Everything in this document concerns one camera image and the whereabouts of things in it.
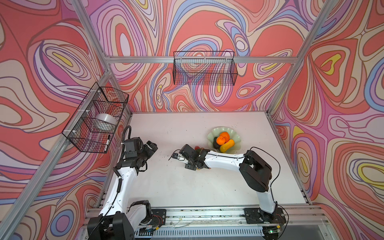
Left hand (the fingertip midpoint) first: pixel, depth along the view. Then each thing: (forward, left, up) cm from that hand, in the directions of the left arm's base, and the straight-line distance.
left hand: (153, 148), depth 83 cm
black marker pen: (-3, +19, +12) cm, 23 cm away
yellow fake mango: (+8, -45, -10) cm, 47 cm away
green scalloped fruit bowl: (+18, -38, -9) cm, 43 cm away
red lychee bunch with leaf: (+6, -25, -10) cm, 28 cm away
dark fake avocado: (+8, -37, -10) cm, 39 cm away
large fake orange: (+14, -45, -8) cm, 48 cm away
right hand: (-2, -21, -12) cm, 25 cm away
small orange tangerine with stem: (+9, -40, -6) cm, 41 cm away
